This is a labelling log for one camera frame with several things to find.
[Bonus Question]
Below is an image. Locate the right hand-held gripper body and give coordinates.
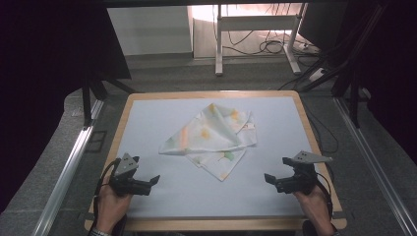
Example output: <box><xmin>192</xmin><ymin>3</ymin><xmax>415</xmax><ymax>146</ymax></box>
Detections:
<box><xmin>274</xmin><ymin>149</ymin><xmax>333</xmax><ymax>197</ymax></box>

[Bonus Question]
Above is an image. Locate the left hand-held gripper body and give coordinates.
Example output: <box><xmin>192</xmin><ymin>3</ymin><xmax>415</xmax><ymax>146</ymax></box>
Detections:
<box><xmin>109</xmin><ymin>152</ymin><xmax>152</xmax><ymax>198</ymax></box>

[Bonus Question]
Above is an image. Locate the white leaf print cloth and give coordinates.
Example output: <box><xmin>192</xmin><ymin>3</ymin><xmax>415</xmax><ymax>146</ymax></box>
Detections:
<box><xmin>158</xmin><ymin>102</ymin><xmax>259</xmax><ymax>182</ymax></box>

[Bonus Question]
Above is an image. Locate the person's right hand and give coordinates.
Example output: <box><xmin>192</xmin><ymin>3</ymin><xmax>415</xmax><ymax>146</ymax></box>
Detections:
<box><xmin>292</xmin><ymin>185</ymin><xmax>332</xmax><ymax>230</ymax></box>

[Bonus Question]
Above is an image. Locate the person's left hand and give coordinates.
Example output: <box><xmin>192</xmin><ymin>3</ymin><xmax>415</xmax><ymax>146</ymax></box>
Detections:
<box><xmin>96</xmin><ymin>185</ymin><xmax>134</xmax><ymax>234</ymax></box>

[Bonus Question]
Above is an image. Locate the dark floor vent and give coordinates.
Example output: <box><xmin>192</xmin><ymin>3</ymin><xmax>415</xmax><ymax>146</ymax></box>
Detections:
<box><xmin>86</xmin><ymin>130</ymin><xmax>108</xmax><ymax>153</ymax></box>

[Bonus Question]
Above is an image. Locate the black chair armrest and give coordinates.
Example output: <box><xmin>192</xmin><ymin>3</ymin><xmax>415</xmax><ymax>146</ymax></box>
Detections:
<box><xmin>301</xmin><ymin>219</ymin><xmax>321</xmax><ymax>236</ymax></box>
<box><xmin>112</xmin><ymin>214</ymin><xmax>130</xmax><ymax>236</ymax></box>

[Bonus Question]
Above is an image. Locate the black metal stand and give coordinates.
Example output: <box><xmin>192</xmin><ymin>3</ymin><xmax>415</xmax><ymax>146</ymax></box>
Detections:
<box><xmin>80</xmin><ymin>73</ymin><xmax>137</xmax><ymax>128</ymax></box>
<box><xmin>296</xmin><ymin>3</ymin><xmax>387</xmax><ymax>130</ymax></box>

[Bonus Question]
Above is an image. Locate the white power strip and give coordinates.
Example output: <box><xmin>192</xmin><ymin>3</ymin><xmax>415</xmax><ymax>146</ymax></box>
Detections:
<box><xmin>308</xmin><ymin>67</ymin><xmax>328</xmax><ymax>83</ymax></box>

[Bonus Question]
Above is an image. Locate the white cabinet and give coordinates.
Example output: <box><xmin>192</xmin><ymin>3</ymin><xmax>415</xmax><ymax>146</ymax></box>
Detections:
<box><xmin>106</xmin><ymin>5</ymin><xmax>194</xmax><ymax>57</ymax></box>

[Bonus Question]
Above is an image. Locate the right hand-held gripper black cable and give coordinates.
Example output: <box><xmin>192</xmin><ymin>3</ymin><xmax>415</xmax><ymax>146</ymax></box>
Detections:
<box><xmin>314</xmin><ymin>171</ymin><xmax>334</xmax><ymax>220</ymax></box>

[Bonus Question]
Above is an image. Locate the hand-held gripper black cable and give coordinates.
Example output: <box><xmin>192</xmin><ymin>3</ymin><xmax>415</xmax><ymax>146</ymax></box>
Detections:
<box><xmin>314</xmin><ymin>171</ymin><xmax>334</xmax><ymax>220</ymax></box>
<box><xmin>92</xmin><ymin>157</ymin><xmax>122</xmax><ymax>236</ymax></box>

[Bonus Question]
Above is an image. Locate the left hand-held gripper black cable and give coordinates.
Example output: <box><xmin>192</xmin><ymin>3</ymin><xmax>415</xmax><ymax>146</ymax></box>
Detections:
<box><xmin>92</xmin><ymin>157</ymin><xmax>122</xmax><ymax>236</ymax></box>

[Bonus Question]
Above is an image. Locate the black cable beside table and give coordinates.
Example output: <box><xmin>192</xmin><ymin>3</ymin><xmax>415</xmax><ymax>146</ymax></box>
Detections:
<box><xmin>303</xmin><ymin>106</ymin><xmax>339</xmax><ymax>155</ymax></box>

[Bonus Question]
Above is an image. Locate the aluminium rail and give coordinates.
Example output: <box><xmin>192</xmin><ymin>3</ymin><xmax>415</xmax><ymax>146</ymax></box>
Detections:
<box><xmin>332</xmin><ymin>97</ymin><xmax>417</xmax><ymax>236</ymax></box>
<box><xmin>31</xmin><ymin>97</ymin><xmax>105</xmax><ymax>236</ymax></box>

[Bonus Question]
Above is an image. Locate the bundle of black floor cables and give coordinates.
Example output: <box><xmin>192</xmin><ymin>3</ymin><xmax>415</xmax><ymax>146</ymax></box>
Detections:
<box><xmin>210</xmin><ymin>3</ymin><xmax>321</xmax><ymax>57</ymax></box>

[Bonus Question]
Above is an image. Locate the white metal desk frame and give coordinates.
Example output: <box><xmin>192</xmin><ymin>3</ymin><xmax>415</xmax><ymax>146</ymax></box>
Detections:
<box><xmin>214</xmin><ymin>3</ymin><xmax>309</xmax><ymax>77</ymax></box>

